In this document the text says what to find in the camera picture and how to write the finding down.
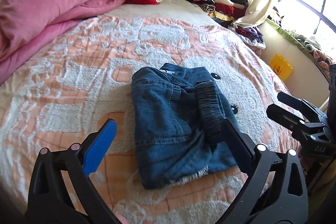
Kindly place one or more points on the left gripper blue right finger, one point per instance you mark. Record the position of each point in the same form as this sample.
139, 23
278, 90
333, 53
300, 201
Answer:
240, 145

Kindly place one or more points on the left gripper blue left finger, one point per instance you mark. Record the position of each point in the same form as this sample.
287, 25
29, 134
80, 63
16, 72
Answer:
96, 145

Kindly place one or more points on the blue denim pants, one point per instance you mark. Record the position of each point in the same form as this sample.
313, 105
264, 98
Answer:
178, 124

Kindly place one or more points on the left hand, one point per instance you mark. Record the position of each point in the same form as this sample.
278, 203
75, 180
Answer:
121, 218

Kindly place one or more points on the yellow paper bag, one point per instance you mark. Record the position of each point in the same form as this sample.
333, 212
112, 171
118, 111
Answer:
281, 67

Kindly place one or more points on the peach white patterned bedspread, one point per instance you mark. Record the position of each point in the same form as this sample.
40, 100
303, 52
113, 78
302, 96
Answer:
79, 80

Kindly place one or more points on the purple clothes pile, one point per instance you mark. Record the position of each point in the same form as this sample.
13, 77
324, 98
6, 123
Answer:
252, 36

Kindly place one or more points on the pink quilt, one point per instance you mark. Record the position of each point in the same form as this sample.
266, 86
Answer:
28, 25

